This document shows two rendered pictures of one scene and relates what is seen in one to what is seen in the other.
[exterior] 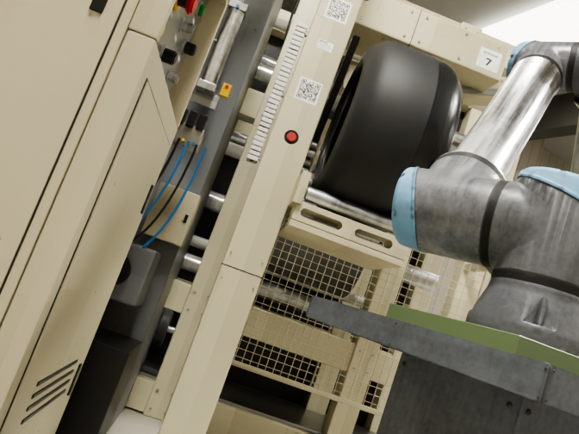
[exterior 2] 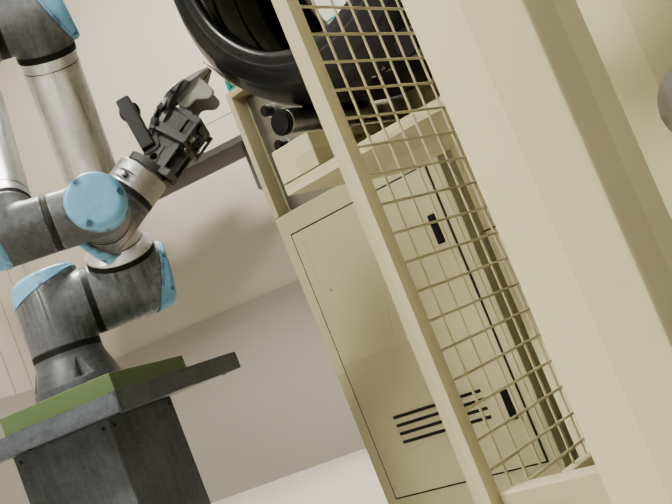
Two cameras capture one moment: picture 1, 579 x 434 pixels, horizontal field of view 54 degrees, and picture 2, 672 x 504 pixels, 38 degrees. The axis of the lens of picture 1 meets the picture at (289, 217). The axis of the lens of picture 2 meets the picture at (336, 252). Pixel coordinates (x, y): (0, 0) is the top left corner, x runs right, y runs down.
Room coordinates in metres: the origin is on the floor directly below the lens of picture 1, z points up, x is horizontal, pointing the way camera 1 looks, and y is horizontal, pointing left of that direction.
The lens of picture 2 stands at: (2.82, -1.50, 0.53)
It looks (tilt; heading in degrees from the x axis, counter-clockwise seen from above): 5 degrees up; 134
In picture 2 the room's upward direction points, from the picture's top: 22 degrees counter-clockwise
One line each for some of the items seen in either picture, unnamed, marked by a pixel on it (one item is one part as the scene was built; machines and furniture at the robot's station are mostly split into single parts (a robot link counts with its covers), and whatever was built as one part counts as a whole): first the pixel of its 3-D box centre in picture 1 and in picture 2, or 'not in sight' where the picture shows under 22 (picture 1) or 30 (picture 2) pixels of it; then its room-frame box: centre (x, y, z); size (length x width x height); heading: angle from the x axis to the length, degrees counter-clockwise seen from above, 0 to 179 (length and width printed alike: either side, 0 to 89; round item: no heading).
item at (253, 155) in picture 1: (278, 93); not in sight; (1.74, 0.17, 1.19); 0.05 x 0.04 x 0.48; 5
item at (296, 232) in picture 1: (334, 245); (426, 135); (1.82, -0.17, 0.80); 0.37 x 0.36 x 0.02; 5
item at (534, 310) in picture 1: (533, 313); (73, 370); (0.89, -0.41, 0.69); 0.19 x 0.19 x 0.10
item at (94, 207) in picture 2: not in sight; (92, 210); (1.54, -0.66, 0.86); 0.12 x 0.12 x 0.09; 56
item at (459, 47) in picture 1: (421, 47); not in sight; (2.12, -0.27, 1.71); 0.61 x 0.25 x 0.15; 95
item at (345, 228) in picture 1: (348, 232); (359, 148); (1.68, -0.18, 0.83); 0.36 x 0.09 x 0.06; 95
